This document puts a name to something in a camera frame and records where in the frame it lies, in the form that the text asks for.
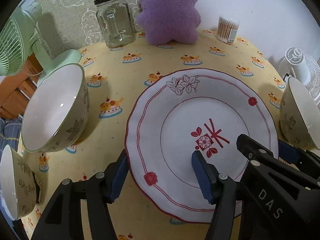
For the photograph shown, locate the green desk fan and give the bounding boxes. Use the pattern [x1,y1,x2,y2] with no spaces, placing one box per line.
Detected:
[1,2,81,85]

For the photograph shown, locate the yellow cartoon tablecloth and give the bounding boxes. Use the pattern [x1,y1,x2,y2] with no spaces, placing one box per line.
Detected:
[21,31,287,239]

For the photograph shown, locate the white standing fan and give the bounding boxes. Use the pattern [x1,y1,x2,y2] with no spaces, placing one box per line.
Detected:
[278,47,319,105]

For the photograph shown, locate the red-pattern white plate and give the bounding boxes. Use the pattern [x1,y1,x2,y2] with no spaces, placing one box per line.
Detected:
[125,68,278,223]

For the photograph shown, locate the purple plush toy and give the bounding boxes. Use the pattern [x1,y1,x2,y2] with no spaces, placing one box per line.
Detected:
[136,0,201,45]

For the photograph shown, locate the green patterned wall cloth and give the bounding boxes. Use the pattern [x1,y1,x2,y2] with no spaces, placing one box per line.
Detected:
[35,0,140,58]

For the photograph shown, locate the cotton swab container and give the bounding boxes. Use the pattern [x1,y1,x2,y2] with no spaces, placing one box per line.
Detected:
[215,15,240,44]

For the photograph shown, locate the medium leaf-pattern bowl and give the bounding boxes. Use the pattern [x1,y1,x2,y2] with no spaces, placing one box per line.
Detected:
[21,64,90,153]

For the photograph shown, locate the grey plaid blanket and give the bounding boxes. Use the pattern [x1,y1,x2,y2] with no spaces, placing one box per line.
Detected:
[0,118,22,154]

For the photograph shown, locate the small leaf-pattern bowl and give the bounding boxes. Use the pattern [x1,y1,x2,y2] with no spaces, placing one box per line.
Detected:
[1,145,42,220]

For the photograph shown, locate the large green-floral bowl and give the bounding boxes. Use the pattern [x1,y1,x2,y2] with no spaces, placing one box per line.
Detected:
[279,77,319,151]

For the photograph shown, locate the glass jar black lid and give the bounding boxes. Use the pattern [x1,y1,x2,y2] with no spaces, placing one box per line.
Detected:
[94,0,135,49]

